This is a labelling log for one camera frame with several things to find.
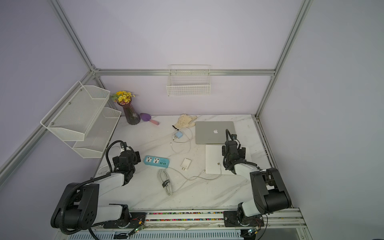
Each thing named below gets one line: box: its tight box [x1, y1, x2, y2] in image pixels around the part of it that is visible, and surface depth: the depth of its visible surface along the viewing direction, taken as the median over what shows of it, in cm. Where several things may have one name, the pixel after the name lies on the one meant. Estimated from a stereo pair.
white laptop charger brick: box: [180, 158, 192, 171], surface depth 94 cm
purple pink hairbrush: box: [140, 113, 160, 126], surface depth 121 cm
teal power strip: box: [143, 155, 170, 168], surface depth 95 cm
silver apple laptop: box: [195, 121, 236, 144], surface depth 117 cm
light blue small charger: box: [175, 131, 183, 139], surface depth 109 cm
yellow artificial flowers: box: [111, 90, 136, 105], surface depth 100 cm
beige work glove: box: [174, 113, 198, 129], surface depth 117 cm
